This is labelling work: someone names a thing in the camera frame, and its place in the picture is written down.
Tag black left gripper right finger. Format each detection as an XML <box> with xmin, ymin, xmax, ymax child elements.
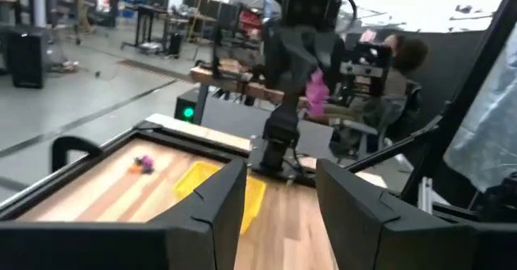
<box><xmin>314</xmin><ymin>158</ymin><xmax>517</xmax><ymax>270</ymax></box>

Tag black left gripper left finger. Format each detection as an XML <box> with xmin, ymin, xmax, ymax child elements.
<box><xmin>0</xmin><ymin>156</ymin><xmax>248</xmax><ymax>270</ymax></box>

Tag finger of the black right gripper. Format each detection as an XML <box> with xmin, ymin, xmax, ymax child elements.
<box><xmin>317</xmin><ymin>33</ymin><xmax>347</xmax><ymax>96</ymax></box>
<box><xmin>264</xmin><ymin>29</ymin><xmax>310</xmax><ymax>92</ymax></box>

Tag purple skeleton decoration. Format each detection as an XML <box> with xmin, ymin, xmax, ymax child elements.
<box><xmin>139</xmin><ymin>155</ymin><xmax>157</xmax><ymax>176</ymax></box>

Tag person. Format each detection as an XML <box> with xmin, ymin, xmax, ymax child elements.
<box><xmin>347</xmin><ymin>33</ymin><xmax>430</xmax><ymax>150</ymax></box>

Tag wooden-top background table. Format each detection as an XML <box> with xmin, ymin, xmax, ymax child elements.
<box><xmin>189</xmin><ymin>65</ymin><xmax>308</xmax><ymax>125</ymax></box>

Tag grey office chair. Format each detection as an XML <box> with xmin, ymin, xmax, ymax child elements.
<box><xmin>329</xmin><ymin>82</ymin><xmax>423</xmax><ymax>170</ymax></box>

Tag yellow plastic basket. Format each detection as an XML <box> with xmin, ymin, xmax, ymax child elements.
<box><xmin>173</xmin><ymin>160</ymin><xmax>267</xmax><ymax>235</ymax></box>

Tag black box with green light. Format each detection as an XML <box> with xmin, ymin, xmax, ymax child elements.
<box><xmin>174</xmin><ymin>87</ymin><xmax>203</xmax><ymax>124</ymax></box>

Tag translucent plastic sheet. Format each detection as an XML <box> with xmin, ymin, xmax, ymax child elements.
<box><xmin>442</xmin><ymin>23</ymin><xmax>517</xmax><ymax>194</ymax></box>

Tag black floor cabinet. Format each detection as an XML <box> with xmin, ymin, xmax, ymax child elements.
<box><xmin>8</xmin><ymin>29</ymin><xmax>46</xmax><ymax>90</ymax></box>

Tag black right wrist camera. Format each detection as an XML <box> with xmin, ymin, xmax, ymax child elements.
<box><xmin>281</xmin><ymin>0</ymin><xmax>343</xmax><ymax>28</ymax></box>

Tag silver aluminium bracket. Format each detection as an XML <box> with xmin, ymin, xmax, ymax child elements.
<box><xmin>418</xmin><ymin>176</ymin><xmax>435</xmax><ymax>213</ymax></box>

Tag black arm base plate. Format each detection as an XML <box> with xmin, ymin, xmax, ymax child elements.
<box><xmin>248</xmin><ymin>134</ymin><xmax>318</xmax><ymax>187</ymax></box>

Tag black cable hook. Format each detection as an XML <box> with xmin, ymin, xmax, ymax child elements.
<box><xmin>51</xmin><ymin>135</ymin><xmax>104</xmax><ymax>174</ymax></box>

